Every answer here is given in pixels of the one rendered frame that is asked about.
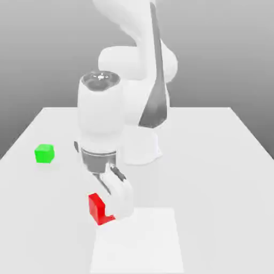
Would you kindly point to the small green cube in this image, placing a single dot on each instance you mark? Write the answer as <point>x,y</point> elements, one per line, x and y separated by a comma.
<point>44,154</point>

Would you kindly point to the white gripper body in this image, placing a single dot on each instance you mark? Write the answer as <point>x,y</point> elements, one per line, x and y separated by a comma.
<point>118,192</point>

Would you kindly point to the small red cube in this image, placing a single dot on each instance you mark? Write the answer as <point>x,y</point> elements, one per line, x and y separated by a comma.
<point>95,206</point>

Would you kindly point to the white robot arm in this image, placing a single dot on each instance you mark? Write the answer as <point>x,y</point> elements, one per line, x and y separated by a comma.
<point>100,115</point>

